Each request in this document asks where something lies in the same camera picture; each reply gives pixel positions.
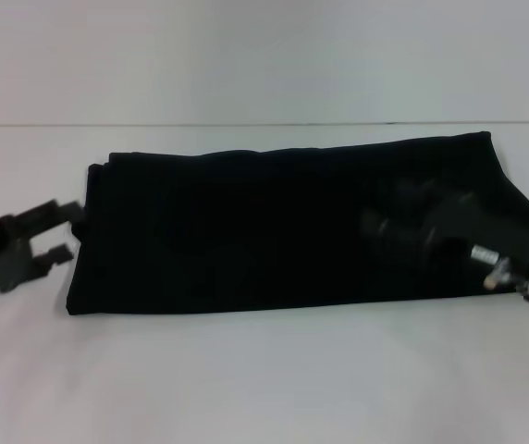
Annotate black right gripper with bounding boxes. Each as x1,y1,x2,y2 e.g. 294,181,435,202
360,179,529,289

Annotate black shirt with FREE print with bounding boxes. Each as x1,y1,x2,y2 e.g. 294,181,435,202
66,131,529,318

